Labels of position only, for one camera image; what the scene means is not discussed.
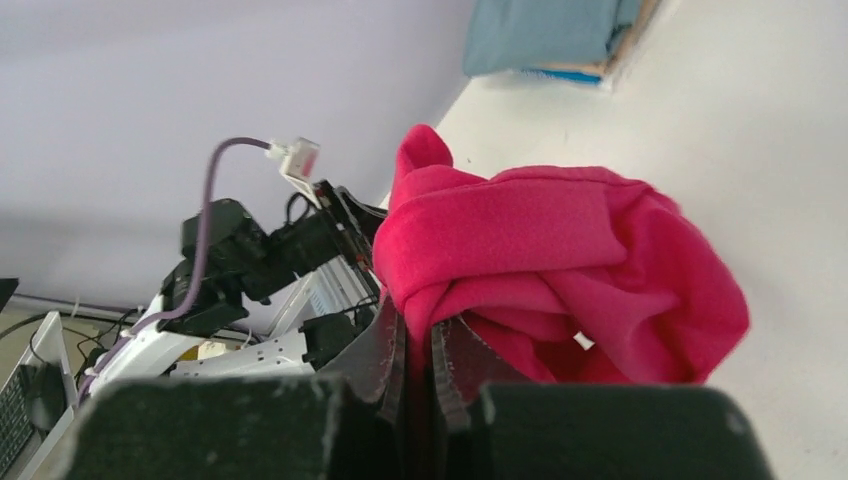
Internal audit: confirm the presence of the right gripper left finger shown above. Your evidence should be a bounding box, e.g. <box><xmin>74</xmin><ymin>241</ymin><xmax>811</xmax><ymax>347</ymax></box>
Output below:
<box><xmin>319</xmin><ymin>296</ymin><xmax>407</xmax><ymax>479</ymax></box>

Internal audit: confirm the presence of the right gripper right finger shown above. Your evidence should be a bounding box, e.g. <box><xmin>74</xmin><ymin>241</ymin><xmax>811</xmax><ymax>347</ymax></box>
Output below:
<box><xmin>431</xmin><ymin>317</ymin><xmax>529</xmax><ymax>479</ymax></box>

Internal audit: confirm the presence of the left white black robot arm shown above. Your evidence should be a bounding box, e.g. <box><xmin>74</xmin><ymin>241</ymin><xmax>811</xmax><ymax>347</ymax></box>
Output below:
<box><xmin>78</xmin><ymin>181</ymin><xmax>387</xmax><ymax>400</ymax></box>

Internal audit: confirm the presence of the folded teal t shirt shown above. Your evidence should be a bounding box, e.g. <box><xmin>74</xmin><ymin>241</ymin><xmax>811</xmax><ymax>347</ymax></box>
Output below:
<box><xmin>462</xmin><ymin>0</ymin><xmax>657</xmax><ymax>77</ymax></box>

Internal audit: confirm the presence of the red t shirt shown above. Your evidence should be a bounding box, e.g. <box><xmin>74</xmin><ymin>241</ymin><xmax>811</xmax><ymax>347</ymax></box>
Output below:
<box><xmin>373</xmin><ymin>125</ymin><xmax>750</xmax><ymax>384</ymax></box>

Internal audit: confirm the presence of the folded blue white t shirt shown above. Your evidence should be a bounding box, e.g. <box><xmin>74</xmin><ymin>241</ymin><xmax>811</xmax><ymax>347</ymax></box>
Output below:
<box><xmin>521</xmin><ymin>68</ymin><xmax>603</xmax><ymax>86</ymax></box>

